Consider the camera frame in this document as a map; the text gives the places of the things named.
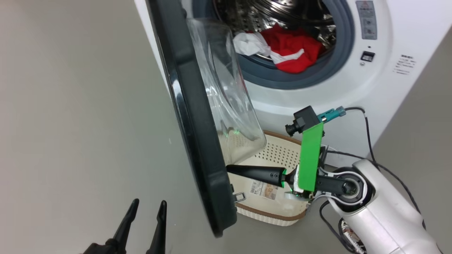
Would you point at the basket barcode product label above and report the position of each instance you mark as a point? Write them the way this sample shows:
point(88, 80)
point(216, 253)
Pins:
point(264, 189)

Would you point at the grey warning sticker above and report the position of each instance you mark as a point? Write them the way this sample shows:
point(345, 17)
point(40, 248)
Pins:
point(366, 19)

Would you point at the grey rubber door gasket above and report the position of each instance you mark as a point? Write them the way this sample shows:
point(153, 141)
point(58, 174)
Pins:
point(300, 79)

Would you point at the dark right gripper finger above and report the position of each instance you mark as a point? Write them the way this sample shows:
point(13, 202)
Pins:
point(257, 173)

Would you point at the stainless steel washer drum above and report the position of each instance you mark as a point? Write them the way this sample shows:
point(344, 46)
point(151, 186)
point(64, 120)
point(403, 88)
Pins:
point(247, 14)

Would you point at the red garment white stripes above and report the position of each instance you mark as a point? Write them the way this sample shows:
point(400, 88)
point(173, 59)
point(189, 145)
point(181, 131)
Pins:
point(293, 49)

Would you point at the white front-load washing machine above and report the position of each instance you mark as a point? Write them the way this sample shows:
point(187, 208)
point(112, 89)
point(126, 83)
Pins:
point(353, 88)

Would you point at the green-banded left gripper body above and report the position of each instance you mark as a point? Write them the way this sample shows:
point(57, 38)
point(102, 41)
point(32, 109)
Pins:
point(106, 248)

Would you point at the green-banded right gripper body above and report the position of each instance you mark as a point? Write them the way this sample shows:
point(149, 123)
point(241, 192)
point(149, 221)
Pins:
point(310, 158)

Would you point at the cream perforated laundry basket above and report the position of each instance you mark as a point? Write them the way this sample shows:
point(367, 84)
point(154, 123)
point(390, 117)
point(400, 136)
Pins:
point(279, 151)

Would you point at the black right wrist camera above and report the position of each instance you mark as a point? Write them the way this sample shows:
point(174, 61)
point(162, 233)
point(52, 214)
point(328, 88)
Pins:
point(305, 118)

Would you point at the black glass washer door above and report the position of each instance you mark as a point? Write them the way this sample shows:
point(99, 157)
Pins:
point(197, 141)

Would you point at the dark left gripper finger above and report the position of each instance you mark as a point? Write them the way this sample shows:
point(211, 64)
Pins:
point(159, 233)
point(126, 225)

